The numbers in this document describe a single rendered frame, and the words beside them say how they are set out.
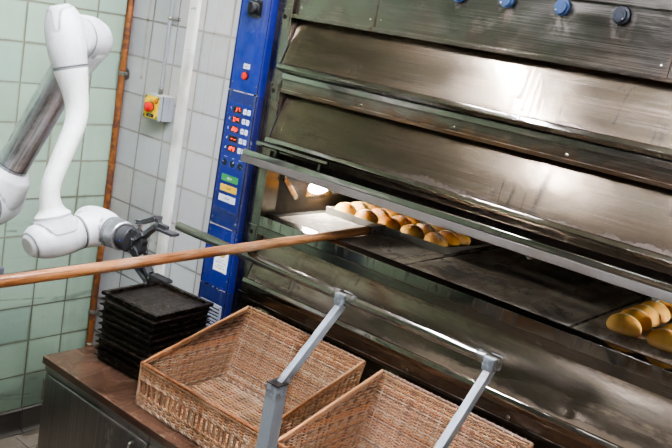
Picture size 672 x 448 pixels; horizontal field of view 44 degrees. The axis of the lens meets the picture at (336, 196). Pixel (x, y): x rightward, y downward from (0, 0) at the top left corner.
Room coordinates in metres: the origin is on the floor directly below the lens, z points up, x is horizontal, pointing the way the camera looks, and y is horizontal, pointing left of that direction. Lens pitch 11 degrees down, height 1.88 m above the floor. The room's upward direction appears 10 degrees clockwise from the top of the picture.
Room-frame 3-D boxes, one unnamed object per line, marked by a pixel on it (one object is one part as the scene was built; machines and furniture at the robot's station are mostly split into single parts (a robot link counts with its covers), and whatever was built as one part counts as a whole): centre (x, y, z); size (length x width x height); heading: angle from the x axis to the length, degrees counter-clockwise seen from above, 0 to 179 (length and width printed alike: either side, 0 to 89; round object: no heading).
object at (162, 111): (3.31, 0.75, 1.46); 0.10 x 0.07 x 0.10; 52
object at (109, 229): (2.38, 0.61, 1.19); 0.09 x 0.06 x 0.09; 142
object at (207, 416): (2.57, 0.17, 0.72); 0.56 x 0.49 x 0.28; 53
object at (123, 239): (2.33, 0.55, 1.19); 0.09 x 0.07 x 0.08; 52
